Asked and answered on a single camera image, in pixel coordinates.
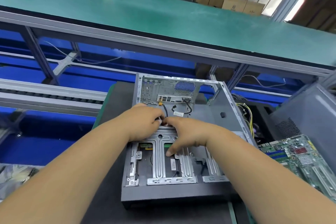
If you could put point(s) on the person's left forearm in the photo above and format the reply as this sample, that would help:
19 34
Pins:
70 174

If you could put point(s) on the grey open computer case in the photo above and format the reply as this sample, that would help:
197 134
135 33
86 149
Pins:
228 105

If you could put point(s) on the person's left hand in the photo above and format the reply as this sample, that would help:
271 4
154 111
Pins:
141 121

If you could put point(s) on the person's left fingers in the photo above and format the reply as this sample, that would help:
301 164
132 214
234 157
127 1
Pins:
159 117

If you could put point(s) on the aluminium workbench frame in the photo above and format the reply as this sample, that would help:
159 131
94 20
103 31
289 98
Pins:
131 40

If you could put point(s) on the person's right thumb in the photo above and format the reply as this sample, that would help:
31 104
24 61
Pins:
173 149

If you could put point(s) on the silver metal drive cage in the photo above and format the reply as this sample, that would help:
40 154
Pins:
160 153

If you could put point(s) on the person's right forearm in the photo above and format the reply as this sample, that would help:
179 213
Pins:
262 179

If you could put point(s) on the green computer motherboard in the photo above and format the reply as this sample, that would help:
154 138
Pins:
301 153

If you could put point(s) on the clear plastic bag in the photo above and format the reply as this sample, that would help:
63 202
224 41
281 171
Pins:
15 179

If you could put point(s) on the grey computer case cover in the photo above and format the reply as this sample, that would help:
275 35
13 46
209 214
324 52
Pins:
309 111

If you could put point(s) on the person's right hand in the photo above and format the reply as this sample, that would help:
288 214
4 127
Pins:
191 133

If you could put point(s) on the black work mat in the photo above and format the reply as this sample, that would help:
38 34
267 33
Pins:
110 132

